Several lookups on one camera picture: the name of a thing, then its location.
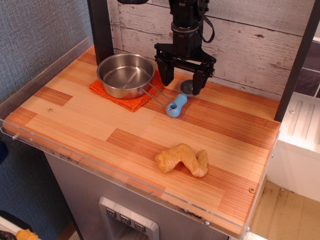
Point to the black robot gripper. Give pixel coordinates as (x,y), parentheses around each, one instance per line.
(186,53)

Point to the blue handled grey spoon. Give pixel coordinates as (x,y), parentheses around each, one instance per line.
(178,103)

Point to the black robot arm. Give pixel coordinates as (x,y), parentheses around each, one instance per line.
(190,28)

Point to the stainless steel pan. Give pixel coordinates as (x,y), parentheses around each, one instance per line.
(128,76)

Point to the orange knitted cloth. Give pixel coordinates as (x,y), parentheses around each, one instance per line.
(131,104)

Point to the tan toy chicken piece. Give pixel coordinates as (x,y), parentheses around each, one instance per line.
(197,164)

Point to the clear acrylic edge guard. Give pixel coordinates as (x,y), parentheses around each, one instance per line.
(128,161)

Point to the white toy sink unit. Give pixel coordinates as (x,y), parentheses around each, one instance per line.
(295,161)

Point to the grey toy fridge cabinet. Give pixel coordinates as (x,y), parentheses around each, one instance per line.
(82,190)

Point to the silver dispenser panel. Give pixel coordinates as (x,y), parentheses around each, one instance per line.
(122,223)

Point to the orange object bottom left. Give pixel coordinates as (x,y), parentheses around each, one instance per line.
(26,234)

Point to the dark left frame post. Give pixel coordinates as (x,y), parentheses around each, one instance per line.
(101,29)

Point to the dark frame post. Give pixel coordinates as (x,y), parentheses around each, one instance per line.
(101,29)
(302,52)

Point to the dark right frame post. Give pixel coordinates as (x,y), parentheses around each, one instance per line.
(302,52)

